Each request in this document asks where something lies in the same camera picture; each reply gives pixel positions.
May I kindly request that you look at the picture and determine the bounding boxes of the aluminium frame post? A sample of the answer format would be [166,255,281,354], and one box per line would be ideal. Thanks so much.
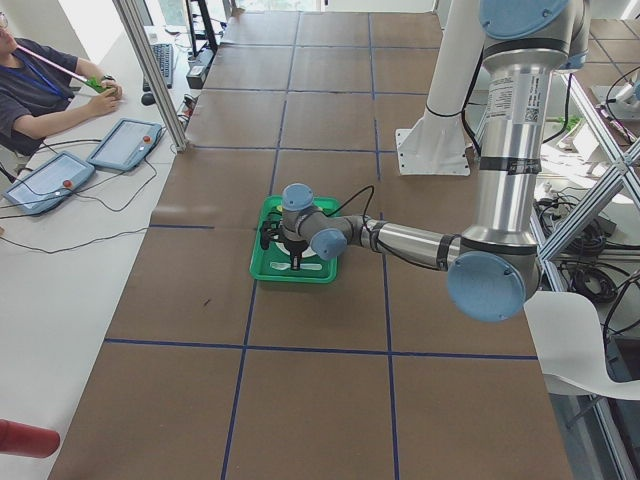
[112,0,188,153]

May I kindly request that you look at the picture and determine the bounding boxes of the seated person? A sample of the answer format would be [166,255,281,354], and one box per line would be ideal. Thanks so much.
[1,15,123,157]

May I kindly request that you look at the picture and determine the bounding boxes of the blue teach pendant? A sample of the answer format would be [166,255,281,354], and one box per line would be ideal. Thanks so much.
[3,151,95,215]
[87,118,162,172]

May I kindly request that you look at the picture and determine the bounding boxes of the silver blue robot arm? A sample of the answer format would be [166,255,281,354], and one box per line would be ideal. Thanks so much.
[276,1,590,322]

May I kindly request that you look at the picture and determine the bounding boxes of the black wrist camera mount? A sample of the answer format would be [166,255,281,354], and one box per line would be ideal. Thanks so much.
[259,218,282,251]

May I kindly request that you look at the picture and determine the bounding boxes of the black computer mouse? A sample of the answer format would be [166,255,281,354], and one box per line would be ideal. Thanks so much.
[141,92,156,106]

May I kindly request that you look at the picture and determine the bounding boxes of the near blue teach pendant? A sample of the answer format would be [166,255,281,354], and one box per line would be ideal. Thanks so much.
[3,151,95,215]

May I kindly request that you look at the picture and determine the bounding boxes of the red cylinder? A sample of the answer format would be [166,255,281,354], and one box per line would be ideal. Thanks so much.
[1,419,60,458]

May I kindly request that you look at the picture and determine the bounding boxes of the white chair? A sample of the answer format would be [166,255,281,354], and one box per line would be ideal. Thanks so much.
[524,291,639,401]

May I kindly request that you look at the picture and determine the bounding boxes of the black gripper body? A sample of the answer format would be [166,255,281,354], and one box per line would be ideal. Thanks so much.
[280,233,310,257]

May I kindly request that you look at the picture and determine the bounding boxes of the white round plate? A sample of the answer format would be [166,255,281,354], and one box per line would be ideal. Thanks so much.
[276,241,317,259]

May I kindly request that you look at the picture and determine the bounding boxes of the black desktop box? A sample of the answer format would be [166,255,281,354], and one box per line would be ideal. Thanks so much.
[186,48,215,90]

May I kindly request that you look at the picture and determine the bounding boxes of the far blue teach pendant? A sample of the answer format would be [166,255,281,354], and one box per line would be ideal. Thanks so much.
[87,118,162,172]

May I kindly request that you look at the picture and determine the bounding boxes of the black keyboard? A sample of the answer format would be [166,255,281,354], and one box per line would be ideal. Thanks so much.
[151,43,174,89]

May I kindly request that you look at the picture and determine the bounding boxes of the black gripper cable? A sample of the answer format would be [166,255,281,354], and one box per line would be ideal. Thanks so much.
[259,185,377,251]

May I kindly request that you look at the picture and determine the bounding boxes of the green plastic tray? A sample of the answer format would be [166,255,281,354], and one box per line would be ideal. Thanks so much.
[249,195,338,284]

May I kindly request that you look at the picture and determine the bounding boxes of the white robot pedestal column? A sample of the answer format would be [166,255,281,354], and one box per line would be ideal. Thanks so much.
[396,0,485,176]

